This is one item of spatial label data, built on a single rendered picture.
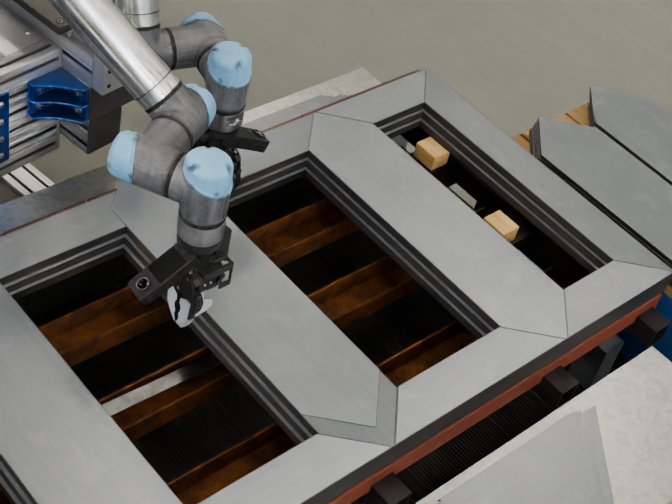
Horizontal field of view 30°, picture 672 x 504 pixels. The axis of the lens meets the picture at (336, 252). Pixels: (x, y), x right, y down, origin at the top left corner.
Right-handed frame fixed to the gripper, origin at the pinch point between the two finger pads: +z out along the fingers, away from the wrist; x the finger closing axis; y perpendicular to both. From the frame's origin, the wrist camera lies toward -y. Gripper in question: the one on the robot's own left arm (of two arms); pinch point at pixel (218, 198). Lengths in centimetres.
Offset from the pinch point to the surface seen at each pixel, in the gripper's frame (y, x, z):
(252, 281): 7.4, 20.2, 0.8
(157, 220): 13.3, -1.4, 0.6
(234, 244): 4.5, 11.0, 0.8
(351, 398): 10, 51, 1
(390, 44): -166, -104, 88
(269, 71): -117, -111, 88
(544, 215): -58, 35, 3
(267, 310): 9.5, 27.3, 0.7
